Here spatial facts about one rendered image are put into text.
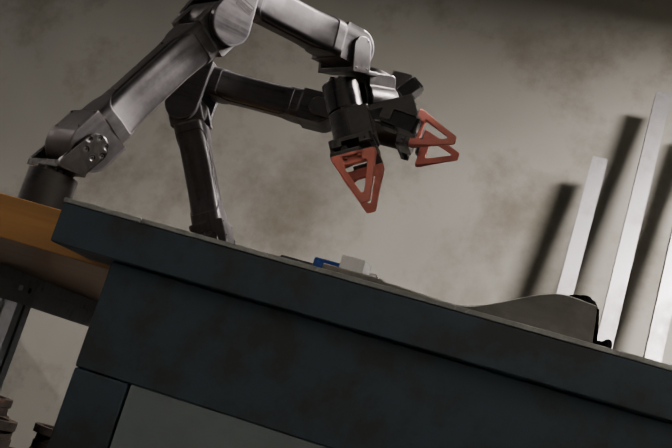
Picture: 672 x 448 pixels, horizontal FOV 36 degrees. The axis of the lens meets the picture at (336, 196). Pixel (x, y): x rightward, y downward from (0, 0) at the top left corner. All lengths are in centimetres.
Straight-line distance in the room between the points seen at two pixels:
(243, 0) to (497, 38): 329
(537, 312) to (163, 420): 69
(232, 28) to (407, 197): 309
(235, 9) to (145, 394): 71
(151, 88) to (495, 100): 330
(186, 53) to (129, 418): 66
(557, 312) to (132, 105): 62
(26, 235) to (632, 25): 394
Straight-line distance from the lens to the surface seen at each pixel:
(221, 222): 184
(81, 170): 130
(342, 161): 152
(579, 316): 141
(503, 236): 439
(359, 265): 150
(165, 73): 138
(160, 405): 85
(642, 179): 416
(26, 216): 98
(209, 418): 83
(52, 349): 475
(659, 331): 395
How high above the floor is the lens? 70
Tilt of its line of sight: 11 degrees up
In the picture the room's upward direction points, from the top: 17 degrees clockwise
